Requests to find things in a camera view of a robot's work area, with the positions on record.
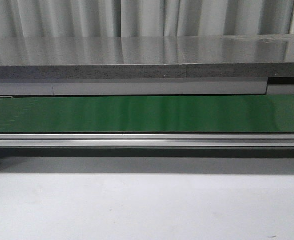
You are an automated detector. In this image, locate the green conveyor belt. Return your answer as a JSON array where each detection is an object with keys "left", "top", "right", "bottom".
[{"left": 0, "top": 95, "right": 294, "bottom": 134}]

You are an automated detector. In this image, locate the grey stone counter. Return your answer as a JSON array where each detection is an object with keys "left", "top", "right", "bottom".
[{"left": 0, "top": 35, "right": 294, "bottom": 97}]

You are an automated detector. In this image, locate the grey pleated curtain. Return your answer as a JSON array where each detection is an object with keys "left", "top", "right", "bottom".
[{"left": 0, "top": 0, "right": 294, "bottom": 38}]

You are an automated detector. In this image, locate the aluminium conveyor frame rail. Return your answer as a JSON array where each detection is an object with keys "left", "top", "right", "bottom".
[{"left": 0, "top": 133, "right": 294, "bottom": 175}]

